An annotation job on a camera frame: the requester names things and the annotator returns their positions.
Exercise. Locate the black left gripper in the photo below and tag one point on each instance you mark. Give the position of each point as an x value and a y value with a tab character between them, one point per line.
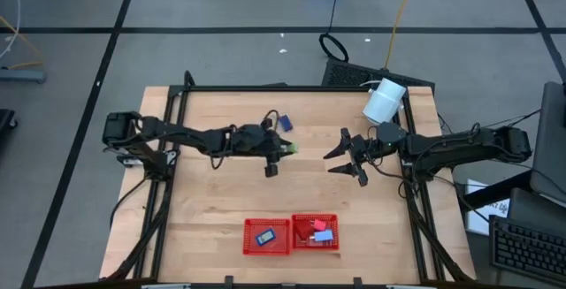
252	141

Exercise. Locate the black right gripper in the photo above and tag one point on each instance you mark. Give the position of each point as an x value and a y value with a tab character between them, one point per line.
362	152

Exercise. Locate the small green block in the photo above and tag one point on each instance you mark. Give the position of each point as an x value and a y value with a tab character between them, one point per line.
293	148

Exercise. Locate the red slotted plastic basket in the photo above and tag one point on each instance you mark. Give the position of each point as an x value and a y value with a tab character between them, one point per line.
331	218
252	247

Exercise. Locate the pink plug charger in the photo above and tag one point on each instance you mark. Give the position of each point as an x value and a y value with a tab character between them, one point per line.
319	225

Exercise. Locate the light blue plug charger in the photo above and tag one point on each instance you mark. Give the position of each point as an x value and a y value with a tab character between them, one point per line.
323	235

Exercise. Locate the red box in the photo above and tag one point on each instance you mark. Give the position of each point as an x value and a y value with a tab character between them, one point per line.
303	229

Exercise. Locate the blue-framed digital device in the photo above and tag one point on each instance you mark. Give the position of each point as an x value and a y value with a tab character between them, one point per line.
265	237

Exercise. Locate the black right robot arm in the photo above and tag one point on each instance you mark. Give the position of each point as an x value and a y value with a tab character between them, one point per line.
464	147

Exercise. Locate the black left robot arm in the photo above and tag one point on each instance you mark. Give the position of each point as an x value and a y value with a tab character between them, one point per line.
185	136

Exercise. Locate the dark blue box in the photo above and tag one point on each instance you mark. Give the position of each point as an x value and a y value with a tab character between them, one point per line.
285	122

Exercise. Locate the white cylindrical device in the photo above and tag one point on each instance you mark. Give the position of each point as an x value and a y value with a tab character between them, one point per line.
384	101

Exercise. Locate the black mesh panel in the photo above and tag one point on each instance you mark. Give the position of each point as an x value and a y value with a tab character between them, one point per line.
354	74

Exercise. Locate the black table clamp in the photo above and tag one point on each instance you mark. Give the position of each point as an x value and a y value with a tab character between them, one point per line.
228	281
357	282

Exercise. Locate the white paper sheet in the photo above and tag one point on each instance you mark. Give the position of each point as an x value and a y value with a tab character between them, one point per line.
482	218

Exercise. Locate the black computer keyboard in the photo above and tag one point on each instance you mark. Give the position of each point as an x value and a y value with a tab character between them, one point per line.
526	249

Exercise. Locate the grey computer monitor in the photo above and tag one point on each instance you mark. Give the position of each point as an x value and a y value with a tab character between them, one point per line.
550	139

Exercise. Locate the grey desk foot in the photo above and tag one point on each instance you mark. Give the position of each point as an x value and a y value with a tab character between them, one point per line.
22	75

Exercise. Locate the black floor stand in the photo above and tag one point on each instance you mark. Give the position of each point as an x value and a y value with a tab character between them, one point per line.
6	121

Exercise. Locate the black aluminium table frame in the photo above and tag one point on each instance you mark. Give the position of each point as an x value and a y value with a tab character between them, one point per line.
287	88

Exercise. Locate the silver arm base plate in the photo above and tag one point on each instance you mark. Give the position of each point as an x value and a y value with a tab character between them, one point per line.
128	160

